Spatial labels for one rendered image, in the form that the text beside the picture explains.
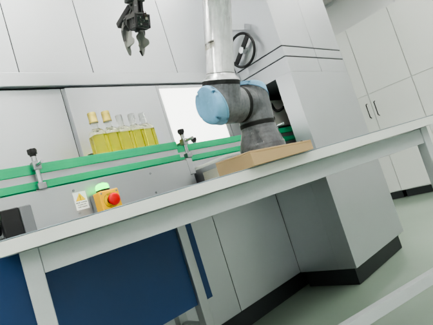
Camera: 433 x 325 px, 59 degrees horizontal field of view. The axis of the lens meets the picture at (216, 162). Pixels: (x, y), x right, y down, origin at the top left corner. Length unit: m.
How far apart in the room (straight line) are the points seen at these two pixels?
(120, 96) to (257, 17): 1.00
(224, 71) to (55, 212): 0.67
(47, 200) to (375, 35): 4.34
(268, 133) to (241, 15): 1.38
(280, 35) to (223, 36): 1.18
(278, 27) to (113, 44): 0.94
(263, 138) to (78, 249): 0.62
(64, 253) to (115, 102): 0.99
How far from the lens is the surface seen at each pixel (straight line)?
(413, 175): 4.94
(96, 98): 1.78
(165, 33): 2.24
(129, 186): 1.40
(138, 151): 1.47
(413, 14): 4.90
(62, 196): 1.29
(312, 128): 2.21
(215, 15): 1.18
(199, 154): 1.77
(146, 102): 1.91
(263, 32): 2.37
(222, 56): 1.15
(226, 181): 1.06
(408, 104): 4.86
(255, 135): 1.21
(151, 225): 1.02
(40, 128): 1.67
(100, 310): 1.33
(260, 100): 1.23
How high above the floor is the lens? 0.71
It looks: 5 degrees up
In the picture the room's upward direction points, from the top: 17 degrees counter-clockwise
